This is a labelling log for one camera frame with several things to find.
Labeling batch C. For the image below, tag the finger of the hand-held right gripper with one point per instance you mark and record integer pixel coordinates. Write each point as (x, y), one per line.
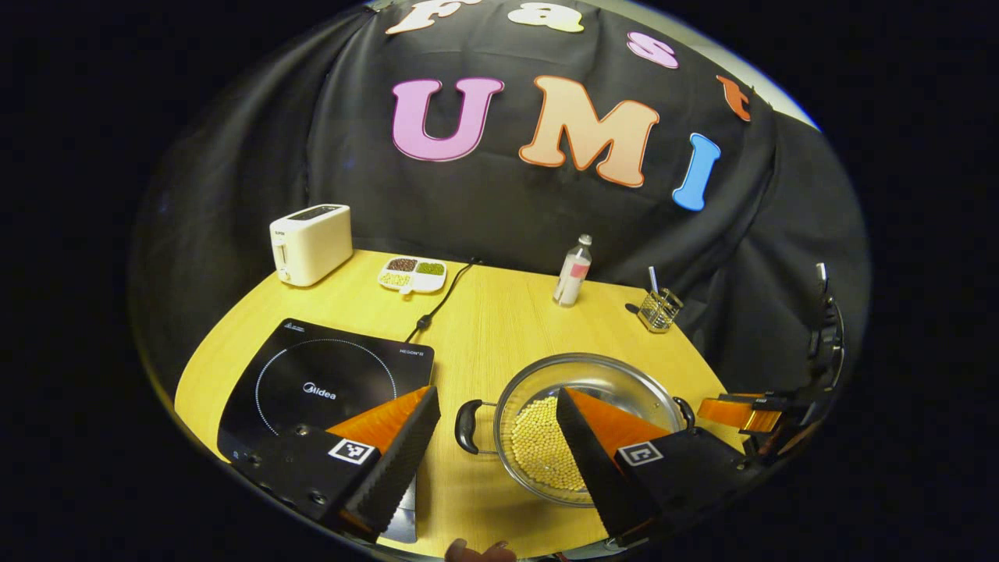
(737, 414)

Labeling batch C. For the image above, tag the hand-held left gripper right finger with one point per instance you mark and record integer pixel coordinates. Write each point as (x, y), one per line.
(593, 460)

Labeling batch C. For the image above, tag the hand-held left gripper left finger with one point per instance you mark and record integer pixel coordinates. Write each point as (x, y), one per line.
(402, 460)

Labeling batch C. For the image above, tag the stainless steel pot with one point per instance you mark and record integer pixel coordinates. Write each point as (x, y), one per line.
(593, 371)

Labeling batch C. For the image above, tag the black induction cooktop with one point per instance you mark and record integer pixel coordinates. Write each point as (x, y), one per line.
(312, 375)

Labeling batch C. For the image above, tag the pile of yellow soybeans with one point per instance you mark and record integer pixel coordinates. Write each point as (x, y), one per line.
(538, 445)

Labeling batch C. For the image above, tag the clear glass cup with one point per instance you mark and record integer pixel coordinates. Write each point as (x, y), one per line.
(659, 312)

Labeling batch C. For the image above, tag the white straw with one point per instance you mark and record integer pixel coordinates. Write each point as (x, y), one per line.
(653, 279)

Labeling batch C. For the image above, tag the clear bottle with pink label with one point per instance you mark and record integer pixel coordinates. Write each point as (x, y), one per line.
(572, 277)

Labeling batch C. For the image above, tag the white divided bean dish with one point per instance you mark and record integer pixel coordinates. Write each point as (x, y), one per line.
(412, 275)

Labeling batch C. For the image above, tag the white toaster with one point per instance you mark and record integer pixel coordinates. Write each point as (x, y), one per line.
(312, 246)

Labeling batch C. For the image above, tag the black backdrop cloth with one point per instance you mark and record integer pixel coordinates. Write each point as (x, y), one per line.
(468, 203)

